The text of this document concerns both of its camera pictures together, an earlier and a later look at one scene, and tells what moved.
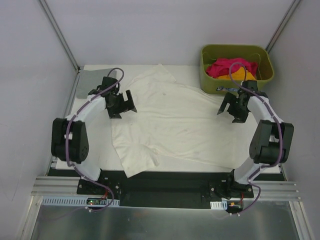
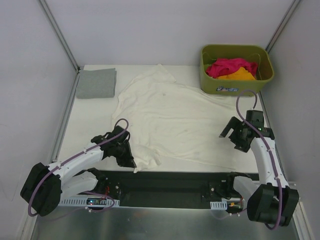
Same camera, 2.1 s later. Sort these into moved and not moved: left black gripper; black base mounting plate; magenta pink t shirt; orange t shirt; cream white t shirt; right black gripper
Moved: left black gripper; right black gripper
Not moved: orange t shirt; magenta pink t shirt; black base mounting plate; cream white t shirt
